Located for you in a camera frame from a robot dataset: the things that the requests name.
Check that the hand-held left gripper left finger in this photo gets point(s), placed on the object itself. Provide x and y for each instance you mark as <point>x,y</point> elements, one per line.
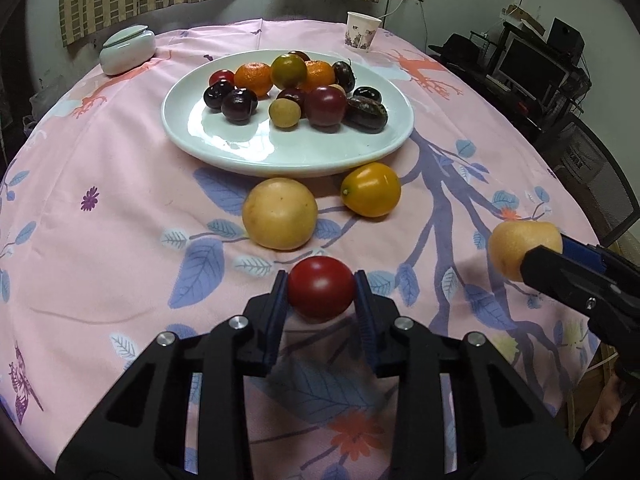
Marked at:
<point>275,320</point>

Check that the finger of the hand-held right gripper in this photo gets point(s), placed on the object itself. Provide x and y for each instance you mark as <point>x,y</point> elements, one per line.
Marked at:
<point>560,275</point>
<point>582,252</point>

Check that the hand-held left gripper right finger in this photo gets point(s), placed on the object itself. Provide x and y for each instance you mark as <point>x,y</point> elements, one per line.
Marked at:
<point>366,320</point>

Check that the bright red tomato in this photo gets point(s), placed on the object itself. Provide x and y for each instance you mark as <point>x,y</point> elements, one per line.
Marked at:
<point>320,287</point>

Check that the yellow pear-shaped fruit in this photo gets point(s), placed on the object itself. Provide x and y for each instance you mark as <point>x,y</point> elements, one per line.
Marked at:
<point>510,247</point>

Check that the white oval plate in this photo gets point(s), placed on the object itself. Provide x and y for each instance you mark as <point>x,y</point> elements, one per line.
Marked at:
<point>250,145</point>

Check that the large dark purple tomato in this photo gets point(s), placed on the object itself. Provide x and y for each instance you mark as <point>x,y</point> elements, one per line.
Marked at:
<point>365,114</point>

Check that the small tan round fruit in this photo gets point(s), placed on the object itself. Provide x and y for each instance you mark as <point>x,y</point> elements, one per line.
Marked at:
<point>339,88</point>
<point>284,113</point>

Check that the large dark red tomato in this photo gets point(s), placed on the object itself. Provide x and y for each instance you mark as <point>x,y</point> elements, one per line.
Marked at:
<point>326,106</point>

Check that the dark cherry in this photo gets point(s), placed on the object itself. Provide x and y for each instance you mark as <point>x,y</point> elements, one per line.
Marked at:
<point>239,105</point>
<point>214,96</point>

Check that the dark glossy plum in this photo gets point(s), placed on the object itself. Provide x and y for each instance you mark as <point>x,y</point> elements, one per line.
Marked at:
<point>367,93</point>

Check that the greenish yellow round fruit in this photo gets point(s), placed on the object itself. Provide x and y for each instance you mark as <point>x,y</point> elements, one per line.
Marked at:
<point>288,71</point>

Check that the dark red round fruit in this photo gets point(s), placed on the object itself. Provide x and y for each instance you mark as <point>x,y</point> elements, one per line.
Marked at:
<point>301,55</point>

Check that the person's right hand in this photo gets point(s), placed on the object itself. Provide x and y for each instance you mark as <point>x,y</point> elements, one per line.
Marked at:
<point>600,410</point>

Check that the black mesh chair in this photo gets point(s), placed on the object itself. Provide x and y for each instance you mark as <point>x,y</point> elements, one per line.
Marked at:
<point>595,180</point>

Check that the large yellow round fruit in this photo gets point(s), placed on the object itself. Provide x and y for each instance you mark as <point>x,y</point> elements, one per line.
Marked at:
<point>280,213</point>

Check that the yellow orange citrus fruit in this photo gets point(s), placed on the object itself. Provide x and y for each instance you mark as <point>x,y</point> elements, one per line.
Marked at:
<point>371,189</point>

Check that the dark side desk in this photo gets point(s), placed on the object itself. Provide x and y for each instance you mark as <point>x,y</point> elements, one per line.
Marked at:
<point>510,110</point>

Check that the computer monitor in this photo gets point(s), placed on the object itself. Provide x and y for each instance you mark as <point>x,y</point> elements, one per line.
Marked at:
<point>532,67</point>

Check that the pink floral tablecloth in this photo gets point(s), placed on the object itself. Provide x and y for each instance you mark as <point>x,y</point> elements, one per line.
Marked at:
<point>125,185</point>

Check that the black speaker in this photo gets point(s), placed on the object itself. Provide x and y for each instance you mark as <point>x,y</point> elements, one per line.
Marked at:
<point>566,37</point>

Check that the black hat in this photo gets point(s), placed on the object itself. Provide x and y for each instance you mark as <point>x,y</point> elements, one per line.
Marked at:
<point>457,47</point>

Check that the orange mandarin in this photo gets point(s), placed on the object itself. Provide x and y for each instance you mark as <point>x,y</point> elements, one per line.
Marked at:
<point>253,79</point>
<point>320,75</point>

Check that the cardboard box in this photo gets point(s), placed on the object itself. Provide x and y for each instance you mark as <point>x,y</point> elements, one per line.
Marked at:
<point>522,17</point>

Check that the dark purple plum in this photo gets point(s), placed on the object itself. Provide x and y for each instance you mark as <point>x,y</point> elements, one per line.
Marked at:
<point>344,76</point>

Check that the small red cherry tomato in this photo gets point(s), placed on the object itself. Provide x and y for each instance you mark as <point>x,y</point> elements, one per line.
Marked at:
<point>221,77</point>

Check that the printed paper cup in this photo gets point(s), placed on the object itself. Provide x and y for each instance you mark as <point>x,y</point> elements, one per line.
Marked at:
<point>361,32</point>

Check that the white ceramic lidded jar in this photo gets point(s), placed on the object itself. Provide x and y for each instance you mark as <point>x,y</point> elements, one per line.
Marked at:
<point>125,52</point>

